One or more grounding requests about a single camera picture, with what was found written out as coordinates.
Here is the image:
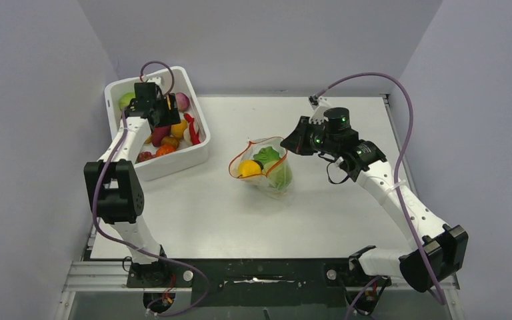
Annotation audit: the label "purple onion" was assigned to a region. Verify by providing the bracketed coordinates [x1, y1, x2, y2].
[175, 92, 191, 113]

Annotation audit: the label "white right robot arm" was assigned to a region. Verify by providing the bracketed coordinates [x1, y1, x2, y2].
[280, 107, 469, 293]

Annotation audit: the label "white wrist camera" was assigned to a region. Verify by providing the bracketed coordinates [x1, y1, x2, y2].
[309, 95, 333, 125]
[144, 76, 164, 87]

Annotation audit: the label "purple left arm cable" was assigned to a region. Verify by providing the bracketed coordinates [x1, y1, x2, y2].
[91, 60, 211, 318]

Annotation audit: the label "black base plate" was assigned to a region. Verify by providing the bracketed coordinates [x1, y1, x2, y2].
[126, 258, 372, 307]

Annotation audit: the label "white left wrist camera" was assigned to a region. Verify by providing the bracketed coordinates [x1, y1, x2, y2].
[144, 76, 164, 87]

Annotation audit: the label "yellow pear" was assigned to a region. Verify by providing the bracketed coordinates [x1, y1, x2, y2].
[237, 159, 263, 178]

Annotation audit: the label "clear orange zip bag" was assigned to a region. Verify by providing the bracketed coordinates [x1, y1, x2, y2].
[228, 136, 293, 199]

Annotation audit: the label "orange tangerine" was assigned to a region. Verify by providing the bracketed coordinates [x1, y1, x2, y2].
[155, 144, 177, 157]

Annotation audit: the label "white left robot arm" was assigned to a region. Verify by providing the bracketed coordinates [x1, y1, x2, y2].
[83, 82, 181, 287]

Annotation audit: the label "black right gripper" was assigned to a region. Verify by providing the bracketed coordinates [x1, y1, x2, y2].
[281, 116, 339, 156]

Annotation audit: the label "red grapes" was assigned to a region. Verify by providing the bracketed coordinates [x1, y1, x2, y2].
[137, 151, 155, 163]

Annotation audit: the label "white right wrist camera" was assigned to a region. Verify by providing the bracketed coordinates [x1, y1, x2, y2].
[309, 95, 333, 125]

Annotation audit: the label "purple sweet potato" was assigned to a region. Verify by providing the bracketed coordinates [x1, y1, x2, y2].
[151, 125, 171, 147]

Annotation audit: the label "green cabbage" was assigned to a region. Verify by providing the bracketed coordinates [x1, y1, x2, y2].
[118, 92, 135, 110]

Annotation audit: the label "white mushroom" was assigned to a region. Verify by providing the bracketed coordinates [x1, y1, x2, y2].
[183, 122, 201, 146]

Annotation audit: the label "green lettuce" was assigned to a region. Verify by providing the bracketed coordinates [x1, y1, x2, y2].
[253, 146, 293, 196]

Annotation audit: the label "red chili pepper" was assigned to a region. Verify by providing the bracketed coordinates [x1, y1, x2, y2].
[183, 113, 201, 146]

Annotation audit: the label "brown potato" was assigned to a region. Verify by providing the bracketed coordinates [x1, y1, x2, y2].
[161, 136, 180, 149]

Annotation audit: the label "white plastic bin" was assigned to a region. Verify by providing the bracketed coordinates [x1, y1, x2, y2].
[104, 66, 211, 182]

